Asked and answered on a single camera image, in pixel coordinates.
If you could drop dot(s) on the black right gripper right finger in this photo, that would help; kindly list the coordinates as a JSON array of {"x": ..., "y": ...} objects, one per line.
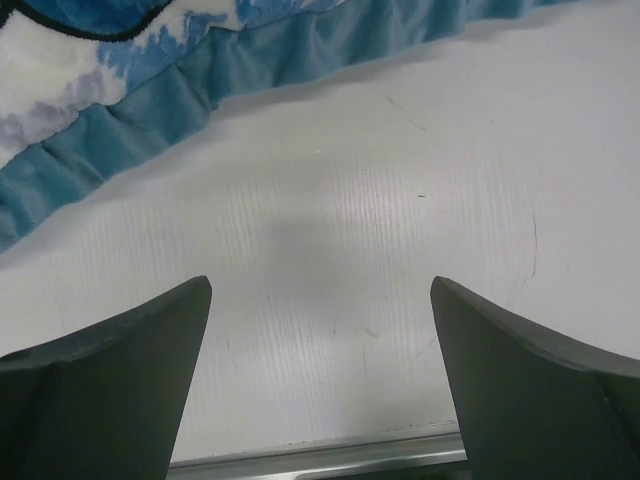
[{"x": 533, "y": 403}]

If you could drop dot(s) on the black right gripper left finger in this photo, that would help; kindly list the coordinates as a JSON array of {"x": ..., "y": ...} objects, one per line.
[{"x": 106, "y": 401}]

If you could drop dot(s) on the white pillowcase with blue ruffle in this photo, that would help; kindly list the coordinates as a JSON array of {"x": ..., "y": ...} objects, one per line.
[{"x": 91, "y": 89}]

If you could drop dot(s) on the aluminium mounting rail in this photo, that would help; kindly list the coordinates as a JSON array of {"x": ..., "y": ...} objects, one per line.
[{"x": 436, "y": 457}]

